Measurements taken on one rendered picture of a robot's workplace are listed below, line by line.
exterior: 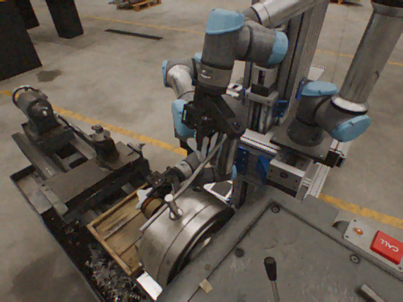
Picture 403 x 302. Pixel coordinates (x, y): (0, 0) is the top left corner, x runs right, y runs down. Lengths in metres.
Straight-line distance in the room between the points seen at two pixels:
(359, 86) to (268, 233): 0.50
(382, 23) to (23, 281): 2.37
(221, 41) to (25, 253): 2.18
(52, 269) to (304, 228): 1.89
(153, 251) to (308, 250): 0.39
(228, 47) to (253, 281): 0.49
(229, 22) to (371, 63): 0.45
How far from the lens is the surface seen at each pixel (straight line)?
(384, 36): 0.83
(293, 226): 0.68
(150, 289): 1.01
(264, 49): 0.60
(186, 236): 0.67
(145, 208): 0.89
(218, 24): 0.55
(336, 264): 0.67
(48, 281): 2.22
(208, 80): 0.57
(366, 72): 0.85
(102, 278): 1.42
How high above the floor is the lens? 1.81
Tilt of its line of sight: 43 degrees down
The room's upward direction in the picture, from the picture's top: straight up
